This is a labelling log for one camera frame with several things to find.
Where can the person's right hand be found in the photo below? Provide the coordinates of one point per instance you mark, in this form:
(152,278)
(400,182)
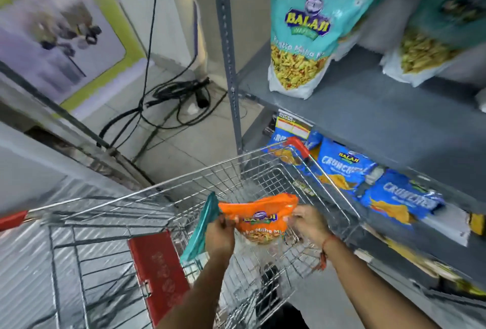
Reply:
(313,224)

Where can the person's left hand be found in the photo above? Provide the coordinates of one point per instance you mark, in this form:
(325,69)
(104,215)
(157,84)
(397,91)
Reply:
(219,239)

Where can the person's left fingers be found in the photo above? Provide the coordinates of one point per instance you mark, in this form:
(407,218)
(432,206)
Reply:
(229,220)

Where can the person's right fingers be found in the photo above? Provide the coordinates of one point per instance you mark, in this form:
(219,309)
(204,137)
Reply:
(297,218)

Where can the small teal snack packet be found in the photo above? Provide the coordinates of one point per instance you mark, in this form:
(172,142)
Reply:
(200,230)

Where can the orange snack packet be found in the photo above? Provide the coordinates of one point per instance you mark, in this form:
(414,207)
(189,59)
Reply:
(264,215)

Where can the person's right forearm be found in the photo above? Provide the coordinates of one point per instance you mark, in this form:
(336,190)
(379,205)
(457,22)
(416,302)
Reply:
(372,287)

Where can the person's left forearm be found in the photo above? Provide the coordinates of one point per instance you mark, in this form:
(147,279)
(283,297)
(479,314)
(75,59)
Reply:
(201,294)

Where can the blue chips packet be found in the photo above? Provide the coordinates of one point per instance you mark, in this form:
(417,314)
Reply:
(279,150)
(343,167)
(398,196)

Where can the red plastic cart seat flap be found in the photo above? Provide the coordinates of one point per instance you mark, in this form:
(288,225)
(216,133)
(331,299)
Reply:
(159,275)

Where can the white shelf label card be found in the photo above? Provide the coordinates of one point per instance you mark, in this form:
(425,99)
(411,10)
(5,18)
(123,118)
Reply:
(292,123)

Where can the person's dark trouser leg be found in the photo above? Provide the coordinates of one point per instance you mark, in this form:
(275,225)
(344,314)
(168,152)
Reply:
(284,317)

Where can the yellow snack packet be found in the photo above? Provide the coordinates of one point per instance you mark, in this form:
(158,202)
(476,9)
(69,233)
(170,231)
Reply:
(412,256)

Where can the black power plug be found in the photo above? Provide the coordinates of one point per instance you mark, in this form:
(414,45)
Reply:
(202,99)

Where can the grey metal shelf rack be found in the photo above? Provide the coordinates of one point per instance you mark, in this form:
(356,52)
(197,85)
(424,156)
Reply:
(364,112)

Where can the large teal snack packet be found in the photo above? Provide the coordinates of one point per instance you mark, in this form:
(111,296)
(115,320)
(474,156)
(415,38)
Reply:
(436,36)
(307,36)

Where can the grey metal rail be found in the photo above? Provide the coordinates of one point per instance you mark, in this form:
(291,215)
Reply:
(57,110)

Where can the wall poster with green border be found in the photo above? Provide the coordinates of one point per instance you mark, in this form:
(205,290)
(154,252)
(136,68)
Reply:
(57,36)

